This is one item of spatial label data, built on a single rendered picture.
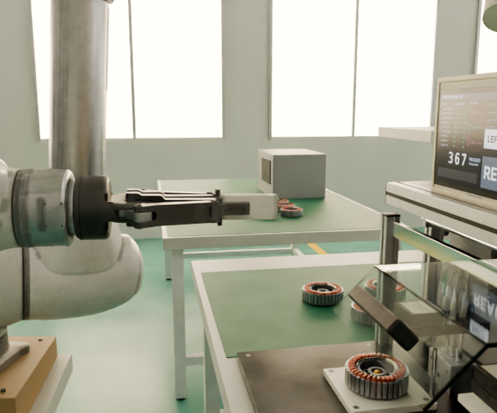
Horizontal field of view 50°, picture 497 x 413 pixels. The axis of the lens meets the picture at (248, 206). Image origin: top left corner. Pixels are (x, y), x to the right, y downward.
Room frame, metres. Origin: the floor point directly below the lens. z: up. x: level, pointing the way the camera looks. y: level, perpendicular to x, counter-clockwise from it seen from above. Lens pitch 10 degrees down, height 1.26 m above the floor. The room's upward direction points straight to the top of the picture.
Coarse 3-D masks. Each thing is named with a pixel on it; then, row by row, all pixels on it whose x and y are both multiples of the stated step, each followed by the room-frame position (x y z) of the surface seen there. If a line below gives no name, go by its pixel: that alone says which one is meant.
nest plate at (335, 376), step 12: (324, 372) 0.94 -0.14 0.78; (336, 372) 0.93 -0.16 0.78; (336, 384) 0.88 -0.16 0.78; (348, 396) 0.84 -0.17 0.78; (360, 396) 0.84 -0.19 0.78; (408, 396) 0.84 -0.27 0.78; (348, 408) 0.81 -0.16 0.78; (360, 408) 0.81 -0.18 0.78; (372, 408) 0.81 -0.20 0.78; (384, 408) 0.81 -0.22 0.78; (396, 408) 0.81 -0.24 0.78; (408, 408) 0.81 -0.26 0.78; (420, 408) 0.82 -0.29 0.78; (432, 408) 0.82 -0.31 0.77
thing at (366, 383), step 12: (348, 360) 0.91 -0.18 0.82; (360, 360) 0.91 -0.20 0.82; (372, 360) 0.91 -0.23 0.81; (348, 372) 0.87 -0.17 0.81; (360, 372) 0.86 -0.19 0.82; (372, 372) 0.89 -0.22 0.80; (384, 372) 0.88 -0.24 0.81; (348, 384) 0.87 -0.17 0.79; (360, 384) 0.84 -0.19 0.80; (372, 384) 0.83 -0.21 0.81; (384, 384) 0.83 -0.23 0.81; (396, 384) 0.83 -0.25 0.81; (372, 396) 0.83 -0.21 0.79; (384, 396) 0.83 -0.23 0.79; (396, 396) 0.83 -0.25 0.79
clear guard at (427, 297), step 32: (352, 288) 0.67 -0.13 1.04; (384, 288) 0.61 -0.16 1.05; (416, 288) 0.58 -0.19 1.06; (448, 288) 0.58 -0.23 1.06; (480, 288) 0.58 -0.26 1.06; (352, 320) 0.61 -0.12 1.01; (416, 320) 0.53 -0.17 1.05; (448, 320) 0.49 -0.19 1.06; (480, 320) 0.49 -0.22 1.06; (384, 352) 0.52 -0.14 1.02; (416, 352) 0.49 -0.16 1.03; (448, 352) 0.46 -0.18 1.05; (480, 352) 0.43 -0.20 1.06; (416, 384) 0.45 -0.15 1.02; (448, 384) 0.43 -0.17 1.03
